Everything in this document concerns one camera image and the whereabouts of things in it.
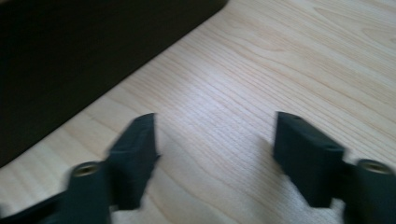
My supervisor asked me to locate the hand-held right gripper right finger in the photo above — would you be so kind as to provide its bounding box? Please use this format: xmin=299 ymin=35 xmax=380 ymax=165
xmin=272 ymin=110 xmax=347 ymax=209

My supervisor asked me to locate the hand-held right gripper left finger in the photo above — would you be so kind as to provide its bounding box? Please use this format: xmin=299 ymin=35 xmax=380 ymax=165
xmin=105 ymin=112 xmax=162 ymax=211

